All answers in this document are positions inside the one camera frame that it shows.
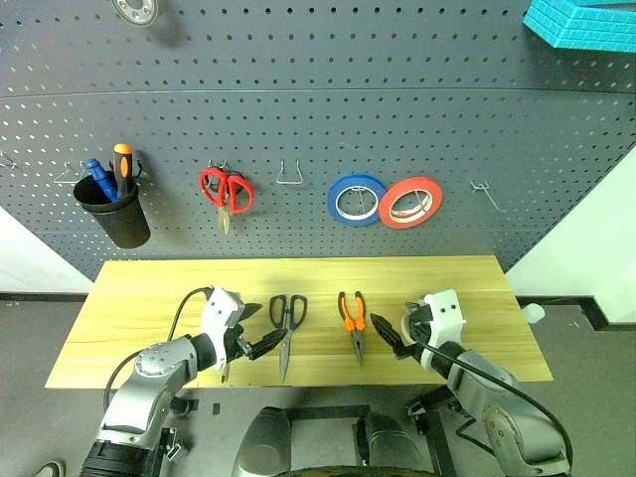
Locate grey perforated pegboard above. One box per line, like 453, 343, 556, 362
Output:
0, 0, 636, 295

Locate orange handled pliers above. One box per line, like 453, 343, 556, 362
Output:
337, 290, 369, 368

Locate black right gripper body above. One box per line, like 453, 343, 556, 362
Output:
407, 303, 433, 357

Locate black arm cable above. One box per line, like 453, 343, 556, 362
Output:
102, 286, 215, 413
411, 322, 575, 468

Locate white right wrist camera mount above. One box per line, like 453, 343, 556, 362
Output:
421, 288, 468, 349

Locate red tape roll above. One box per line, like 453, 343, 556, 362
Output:
377, 176, 445, 231

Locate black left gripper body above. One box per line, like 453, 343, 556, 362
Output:
221, 317, 257, 373

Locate black and orange screwdriver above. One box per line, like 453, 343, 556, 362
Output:
111, 142, 136, 198

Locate blue handled screwdriver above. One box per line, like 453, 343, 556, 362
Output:
83, 157, 119, 204

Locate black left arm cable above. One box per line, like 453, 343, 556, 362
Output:
102, 286, 215, 413

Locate teal foam block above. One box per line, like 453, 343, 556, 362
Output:
522, 0, 636, 54

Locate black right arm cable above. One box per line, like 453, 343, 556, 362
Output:
411, 322, 575, 468

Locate dark handled steel scissors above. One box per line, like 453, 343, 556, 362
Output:
268, 293, 309, 383

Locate dark grey rounded shell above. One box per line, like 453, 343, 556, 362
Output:
353, 410, 421, 471
232, 405, 294, 477

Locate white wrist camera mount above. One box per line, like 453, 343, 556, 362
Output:
421, 288, 468, 349
200, 286, 244, 373

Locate black metal table frame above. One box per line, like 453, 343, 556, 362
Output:
158, 385, 498, 477

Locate blue tape roll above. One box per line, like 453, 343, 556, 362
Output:
326, 172, 390, 228

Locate round silver disc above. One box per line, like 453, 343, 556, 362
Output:
109, 0, 160, 29

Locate red handled scissors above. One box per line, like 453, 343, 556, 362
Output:
199, 167, 255, 238

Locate pale tape roll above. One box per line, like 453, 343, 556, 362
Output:
399, 311, 421, 345

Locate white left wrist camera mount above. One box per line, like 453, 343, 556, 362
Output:
200, 286, 244, 373

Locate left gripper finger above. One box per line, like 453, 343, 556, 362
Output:
237, 301, 263, 328
246, 327, 289, 362

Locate grey shoe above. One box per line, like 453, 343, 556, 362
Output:
32, 459, 66, 477

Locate black plastic cup holder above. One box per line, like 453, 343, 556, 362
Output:
73, 171, 152, 249

